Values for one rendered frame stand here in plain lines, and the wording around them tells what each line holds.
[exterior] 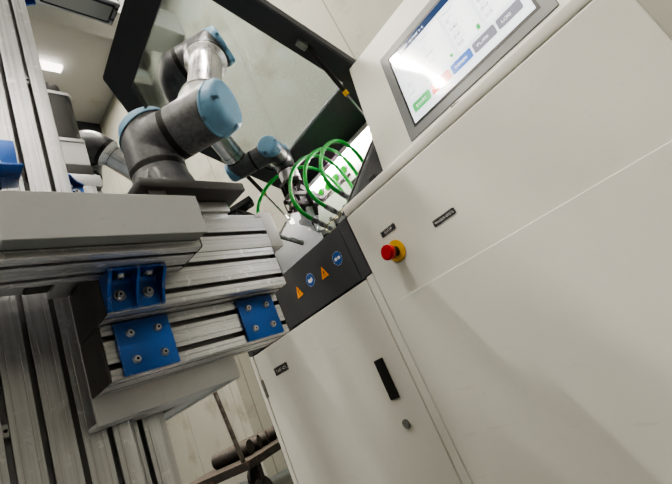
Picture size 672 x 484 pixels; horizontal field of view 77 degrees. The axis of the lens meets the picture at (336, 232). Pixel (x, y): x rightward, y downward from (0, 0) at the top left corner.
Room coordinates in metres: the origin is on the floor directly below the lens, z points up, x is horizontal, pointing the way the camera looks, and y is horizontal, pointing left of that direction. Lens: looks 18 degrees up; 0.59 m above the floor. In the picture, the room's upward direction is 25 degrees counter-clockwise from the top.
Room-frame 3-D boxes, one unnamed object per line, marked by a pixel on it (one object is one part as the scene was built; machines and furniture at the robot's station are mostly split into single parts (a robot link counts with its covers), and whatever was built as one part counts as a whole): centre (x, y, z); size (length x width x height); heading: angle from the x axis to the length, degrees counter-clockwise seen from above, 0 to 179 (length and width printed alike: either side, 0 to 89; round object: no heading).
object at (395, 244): (0.95, -0.10, 0.80); 0.05 x 0.04 x 0.05; 46
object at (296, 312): (1.29, 0.20, 0.87); 0.62 x 0.04 x 0.16; 46
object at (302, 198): (1.42, 0.08, 1.24); 0.09 x 0.08 x 0.12; 136
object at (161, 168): (0.78, 0.29, 1.09); 0.15 x 0.15 x 0.10
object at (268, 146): (1.33, 0.10, 1.40); 0.11 x 0.11 x 0.08; 82
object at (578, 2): (0.87, -0.37, 0.96); 0.70 x 0.22 x 0.03; 46
